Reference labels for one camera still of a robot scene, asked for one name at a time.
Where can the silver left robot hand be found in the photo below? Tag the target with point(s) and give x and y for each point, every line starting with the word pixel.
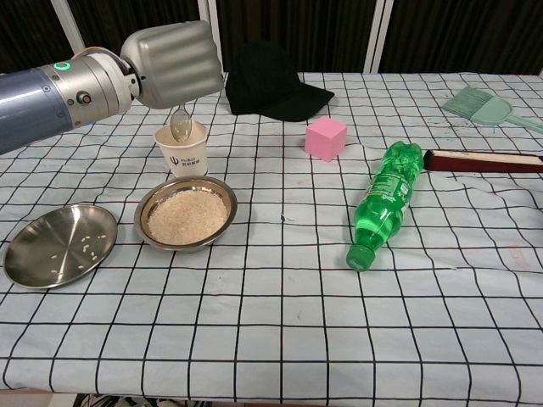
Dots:
pixel 178 63

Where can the metal spoon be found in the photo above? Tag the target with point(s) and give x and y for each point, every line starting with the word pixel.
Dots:
pixel 181 127

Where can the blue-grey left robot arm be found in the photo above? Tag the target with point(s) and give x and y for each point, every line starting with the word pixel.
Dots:
pixel 42 102

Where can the white paper cup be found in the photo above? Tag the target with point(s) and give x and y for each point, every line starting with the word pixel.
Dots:
pixel 186 161

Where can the metal bowl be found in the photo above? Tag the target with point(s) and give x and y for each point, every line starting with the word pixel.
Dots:
pixel 229 203

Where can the white rice heap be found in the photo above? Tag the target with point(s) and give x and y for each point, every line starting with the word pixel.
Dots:
pixel 186 218

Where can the black baseball cap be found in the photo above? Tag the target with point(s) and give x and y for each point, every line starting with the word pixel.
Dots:
pixel 263 85

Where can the pink foam cube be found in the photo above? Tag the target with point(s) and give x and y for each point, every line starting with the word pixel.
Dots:
pixel 322 137

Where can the shallow metal plate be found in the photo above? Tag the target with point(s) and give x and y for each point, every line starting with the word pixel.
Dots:
pixel 51 250

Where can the green plastic bottle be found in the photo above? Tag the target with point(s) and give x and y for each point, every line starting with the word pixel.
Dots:
pixel 386 199

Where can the black-checked pale tablecloth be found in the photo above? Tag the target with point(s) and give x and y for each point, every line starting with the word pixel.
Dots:
pixel 271 318

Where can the mint green brush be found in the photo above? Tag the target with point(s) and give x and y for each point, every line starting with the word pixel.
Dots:
pixel 488 110

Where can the dark red flat box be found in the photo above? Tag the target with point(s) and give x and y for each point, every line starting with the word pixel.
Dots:
pixel 479 163

